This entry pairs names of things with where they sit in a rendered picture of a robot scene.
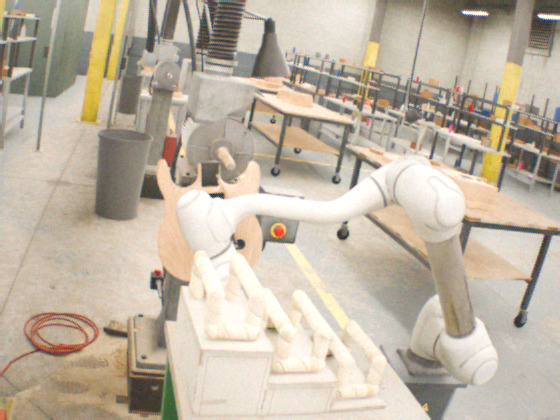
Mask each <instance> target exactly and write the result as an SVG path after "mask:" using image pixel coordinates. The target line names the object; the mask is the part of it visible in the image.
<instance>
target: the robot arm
mask: <svg viewBox="0 0 560 420"><path fill-rule="evenodd" d="M393 204H395V205H397V206H401V207H402V208H403V209H404V212H405V214H406V215H407V217H408V219H409V220H410V222H411V223H412V225H413V227H414V229H415V231H416V233H417V234H418V236H419V237H420V238H421V239H422V240H424V243H425V247H426V250H427V253H428V254H427V256H428V260H429V263H430V266H431V270H432V272H433V274H432V275H433V279H434V282H435V285H436V292H437V295H435V296H434V297H433V298H431V299H430V300H429V301H428V302H427V303H426V304H425V306H424V307H423V309H422V310H421V312H420V314H419V316H418V319H417V322H416V325H415V328H414V330H413V332H412V335H411V340H410V344H409V347H408V348H405V347H401V346H399V347H397V350H396V351H397V354H398V355H400V356H401V358H402V360H403V362H404V364H405V365H406V367H407V368H408V370H407V371H408V374H409V375H413V376H416V375H430V376H433V375H439V376H444V375H445V376H448V377H452V376H454V377H455V378H456V379H458V380H459V381H460V382H463V383H465V384H469V385H472V386H474V385H477V384H478V385H481V384H484V383H486V382H487V381H488V380H490V379H491V378H492V377H493V375H494V374H495V372H496V371H497V366H498V361H497V360H498V357H497V352H496V350H495V348H493V347H492V343H491V341H490V338H489V337H488V333H487V331H486V330H485V326H484V324H483V322H482V321H481V320H479V318H475V313H474V310H473V303H472V299H471V293H470V289H469V282H468V278H467V275H466V267H465V264H464V260H463V253H462V249H461V245H460V241H459V235H458V229H459V227H460V222H461V220H462V219H463V217H464V215H465V212H466V200H465V197H464V195H463V193H462V191H461V190H460V187H459V186H458V185H457V184H456V183H455V182H454V181H453V180H452V179H450V177H448V176H447V175H445V174H443V173H441V172H440V171H438V170H436V169H434V168H432V166H431V164H430V162H429V161H428V160H427V159H426V158H425V157H424V156H421V155H412V156H407V157H404V158H401V159H398V160H397V159H396V160H394V161H392V162H390V163H389V164H387V165H385V166H383V167H381V168H379V169H378V170H376V171H375V172H374V173H372V174H371V175H369V176H368V177H366V178H365V179H363V180H362V181H361V182H360V183H359V184H357V185H356V186H355V187H354V188H352V189H351V190H350V191H348V192H347V194H346V195H344V196H343V197H341V198H339V199H337V200H334V201H330V202H314V201H307V200H300V199H292V198H285V196H278V195H271V194H246V195H241V197H238V198H233V199H230V200H222V199H219V198H215V199H211V198H210V196H209V195H208V194H206V193H204V191H202V190H197V191H196V189H194V191H190V192H188V193H186V194H185V195H184V196H182V197H181V198H180V200H179V201H178V203H177V209H176V212H177V218H178V222H179V225H180V228H181V231H182V233H183V237H184V239H185V241H186V242H187V244H188V246H189V247H190V249H191V250H192V251H193V253H194V254H195V253H196V252H198V251H204V252H206V253H207V254H208V257H209V259H210V261H211V263H212V266H213V268H214V270H215V274H216V276H218V278H219V281H221V282H227V280H228V275H229V269H230V264H231V258H232V256H233V255H234V254H237V253H238V252H237V250H238V241H237V240H236V237H234V233H235V229H237V226H238V223H239V222H240V221H241V220H242V219H244V218H246V217H248V216H251V215H256V214H260V215H269V216H275V217H281V218H287V219H292V220H299V221H305V222H311V223H318V225H324V224H333V223H339V222H344V221H347V220H350V219H353V218H356V217H359V216H362V215H365V214H367V213H371V212H374V211H377V210H381V209H383V208H385V207H388V206H390V205H393ZM229 238H230V239H229Z"/></svg>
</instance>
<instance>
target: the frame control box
mask: <svg viewBox="0 0 560 420"><path fill-rule="evenodd" d="M272 193H276V194H277V195H278V196H285V198H294V196H296V197H299V198H300V200H304V195H303V194H302V193H301V192H300V191H299V190H297V189H288V188H280V187H273V186H264V185H260V186H259V192H258V194H272ZM255 217H256V219H257V221H258V223H259V226H260V229H261V233H262V248H261V251H262V250H263V249H264V248H265V244H267V242H276V243H287V244H295V241H296V236H297V232H298V227H299V220H292V219H287V218H281V217H275V216H269V215H260V214H256V215H255ZM278 227H281V228H283V229H284V235H283V236H282V237H277V236H276V235H275V233H274V231H275V229H276V228H278Z"/></svg>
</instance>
